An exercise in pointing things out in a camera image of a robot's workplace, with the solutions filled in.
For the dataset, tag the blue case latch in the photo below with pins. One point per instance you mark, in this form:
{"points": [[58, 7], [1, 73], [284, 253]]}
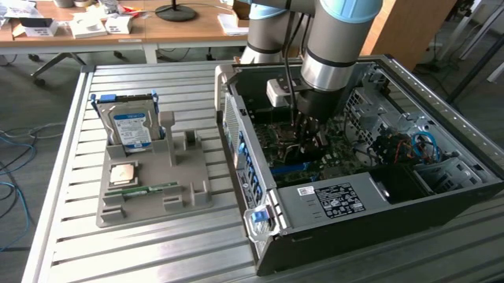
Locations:
{"points": [[260, 215]]}

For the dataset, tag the brown cardboard box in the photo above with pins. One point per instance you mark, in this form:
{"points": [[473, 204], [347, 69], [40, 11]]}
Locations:
{"points": [[240, 9]]}

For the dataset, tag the blue expansion slot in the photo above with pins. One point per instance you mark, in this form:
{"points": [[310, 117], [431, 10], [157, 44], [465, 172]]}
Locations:
{"points": [[288, 169]]}

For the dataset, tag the Nvidia graphics card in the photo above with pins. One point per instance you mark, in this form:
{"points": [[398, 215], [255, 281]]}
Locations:
{"points": [[299, 157]]}

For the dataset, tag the white box with tape roll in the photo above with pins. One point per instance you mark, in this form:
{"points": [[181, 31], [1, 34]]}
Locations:
{"points": [[88, 28]]}

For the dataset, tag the hard disk with blue carrier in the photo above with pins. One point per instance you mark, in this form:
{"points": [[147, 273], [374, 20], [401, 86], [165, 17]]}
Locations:
{"points": [[129, 126]]}

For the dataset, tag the black open PC case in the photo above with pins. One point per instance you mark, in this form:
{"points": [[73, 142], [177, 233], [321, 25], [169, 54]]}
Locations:
{"points": [[354, 236]]}

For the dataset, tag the grey power supply unit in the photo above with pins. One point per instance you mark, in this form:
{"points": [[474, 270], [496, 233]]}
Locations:
{"points": [[299, 203]]}

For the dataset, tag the green RAM stick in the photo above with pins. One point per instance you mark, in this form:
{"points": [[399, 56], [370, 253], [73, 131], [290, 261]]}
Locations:
{"points": [[137, 191]]}

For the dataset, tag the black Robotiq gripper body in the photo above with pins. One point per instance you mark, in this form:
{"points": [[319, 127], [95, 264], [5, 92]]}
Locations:
{"points": [[322, 103]]}

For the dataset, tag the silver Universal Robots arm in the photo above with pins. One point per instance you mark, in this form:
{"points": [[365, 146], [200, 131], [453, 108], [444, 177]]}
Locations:
{"points": [[334, 35]]}

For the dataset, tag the green motherboard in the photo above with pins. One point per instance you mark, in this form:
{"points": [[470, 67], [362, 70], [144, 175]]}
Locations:
{"points": [[342, 150]]}

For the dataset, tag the wooden cabinet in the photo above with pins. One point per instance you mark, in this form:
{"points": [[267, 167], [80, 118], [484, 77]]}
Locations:
{"points": [[417, 32]]}

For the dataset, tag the metal disk bay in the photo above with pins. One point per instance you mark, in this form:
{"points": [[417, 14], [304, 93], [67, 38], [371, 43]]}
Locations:
{"points": [[448, 174]]}

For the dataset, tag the grey cup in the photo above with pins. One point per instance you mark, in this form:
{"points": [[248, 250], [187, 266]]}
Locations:
{"points": [[63, 3]]}

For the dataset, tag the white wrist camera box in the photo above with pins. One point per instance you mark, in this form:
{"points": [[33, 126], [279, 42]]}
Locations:
{"points": [[276, 92]]}

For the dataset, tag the grey parts rack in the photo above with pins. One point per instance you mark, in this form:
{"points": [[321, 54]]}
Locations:
{"points": [[156, 179]]}

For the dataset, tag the tape roll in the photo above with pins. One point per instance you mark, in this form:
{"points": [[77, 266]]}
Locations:
{"points": [[83, 3]]}

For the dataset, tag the grey chipset heatsink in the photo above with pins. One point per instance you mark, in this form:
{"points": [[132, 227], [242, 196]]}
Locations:
{"points": [[335, 173]]}

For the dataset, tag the silver CPU chip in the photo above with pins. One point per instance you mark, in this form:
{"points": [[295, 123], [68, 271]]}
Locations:
{"points": [[123, 175]]}

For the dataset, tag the black lamp base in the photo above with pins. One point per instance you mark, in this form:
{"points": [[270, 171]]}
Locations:
{"points": [[175, 14]]}

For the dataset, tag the white paper stack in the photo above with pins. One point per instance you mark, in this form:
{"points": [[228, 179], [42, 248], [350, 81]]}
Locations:
{"points": [[231, 25]]}

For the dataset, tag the black fan shroud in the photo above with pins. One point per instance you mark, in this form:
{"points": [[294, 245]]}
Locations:
{"points": [[401, 184]]}

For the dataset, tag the small white labelled box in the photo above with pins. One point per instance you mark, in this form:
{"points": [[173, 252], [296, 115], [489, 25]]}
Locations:
{"points": [[117, 25]]}

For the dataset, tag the wooden desk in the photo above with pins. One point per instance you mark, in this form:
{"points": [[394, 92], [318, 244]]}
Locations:
{"points": [[58, 41]]}

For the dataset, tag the white box with black lid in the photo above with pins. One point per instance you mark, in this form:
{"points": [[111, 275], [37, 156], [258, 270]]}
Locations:
{"points": [[38, 28]]}

